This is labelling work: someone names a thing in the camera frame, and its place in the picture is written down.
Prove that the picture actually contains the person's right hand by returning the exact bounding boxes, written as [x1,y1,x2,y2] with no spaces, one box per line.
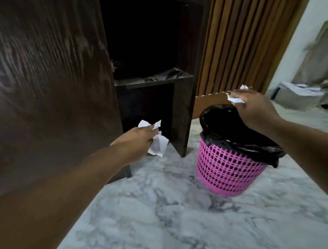
[229,89,282,134]

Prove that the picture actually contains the person's right forearm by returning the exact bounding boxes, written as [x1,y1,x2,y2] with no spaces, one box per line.
[265,118,328,194]

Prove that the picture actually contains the dark wooden cabinet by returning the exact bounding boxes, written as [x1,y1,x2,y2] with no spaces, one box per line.
[0,0,212,197]

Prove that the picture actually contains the light wooden table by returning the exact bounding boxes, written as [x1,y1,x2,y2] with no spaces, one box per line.
[292,20,328,85]

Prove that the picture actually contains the white paper sheets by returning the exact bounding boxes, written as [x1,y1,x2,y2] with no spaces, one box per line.
[281,81,325,97]

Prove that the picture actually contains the person's left hand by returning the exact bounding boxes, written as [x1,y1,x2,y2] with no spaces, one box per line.
[109,125,159,165]

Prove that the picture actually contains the black trash bag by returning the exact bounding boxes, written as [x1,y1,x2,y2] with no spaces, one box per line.
[199,104,286,169]

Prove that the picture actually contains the paper sheet wad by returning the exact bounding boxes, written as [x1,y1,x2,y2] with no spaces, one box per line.
[227,84,249,106]
[138,119,169,157]

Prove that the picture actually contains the brown slatted wooden door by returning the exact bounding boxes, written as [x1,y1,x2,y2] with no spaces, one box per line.
[192,0,311,120]

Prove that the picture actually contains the person's left forearm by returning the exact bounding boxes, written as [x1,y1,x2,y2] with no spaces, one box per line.
[0,146,134,249]

